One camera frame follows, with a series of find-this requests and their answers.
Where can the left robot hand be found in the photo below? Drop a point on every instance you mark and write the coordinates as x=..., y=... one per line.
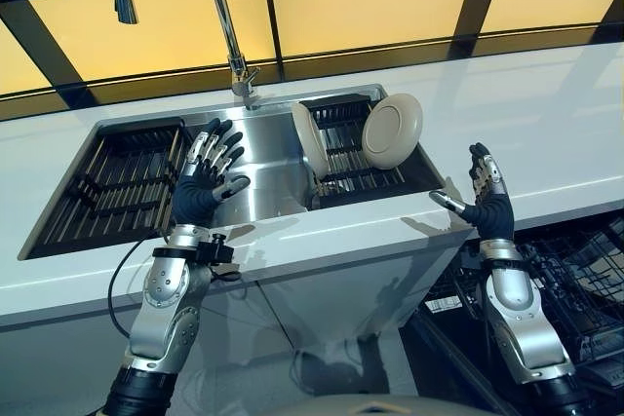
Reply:
x=195, y=192

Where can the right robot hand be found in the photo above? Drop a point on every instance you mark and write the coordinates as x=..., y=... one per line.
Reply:
x=495, y=211

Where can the cream ceramic plate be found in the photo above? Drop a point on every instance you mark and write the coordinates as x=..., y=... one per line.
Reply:
x=392, y=131
x=307, y=138

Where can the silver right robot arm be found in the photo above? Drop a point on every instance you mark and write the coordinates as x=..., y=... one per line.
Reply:
x=517, y=299

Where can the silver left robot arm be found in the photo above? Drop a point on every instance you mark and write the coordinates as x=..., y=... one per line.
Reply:
x=166, y=289

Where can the large black sink dish rack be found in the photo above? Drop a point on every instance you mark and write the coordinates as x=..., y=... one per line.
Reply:
x=117, y=182

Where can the stainless steel kitchen sink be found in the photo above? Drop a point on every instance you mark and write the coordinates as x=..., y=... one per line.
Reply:
x=268, y=143

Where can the small black sink dish rack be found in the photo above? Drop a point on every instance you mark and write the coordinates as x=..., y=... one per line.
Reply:
x=343, y=153

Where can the white glossy counter cabinet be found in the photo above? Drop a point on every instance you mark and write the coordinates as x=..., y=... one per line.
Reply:
x=341, y=289

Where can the chrome gooseneck kitchen faucet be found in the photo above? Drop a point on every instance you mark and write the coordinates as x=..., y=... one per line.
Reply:
x=222, y=7

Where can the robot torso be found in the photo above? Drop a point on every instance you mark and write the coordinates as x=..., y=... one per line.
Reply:
x=404, y=408

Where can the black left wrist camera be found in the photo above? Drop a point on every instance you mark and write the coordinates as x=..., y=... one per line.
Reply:
x=214, y=253

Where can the dark window frame grid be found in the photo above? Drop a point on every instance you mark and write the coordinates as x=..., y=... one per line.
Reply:
x=29, y=31

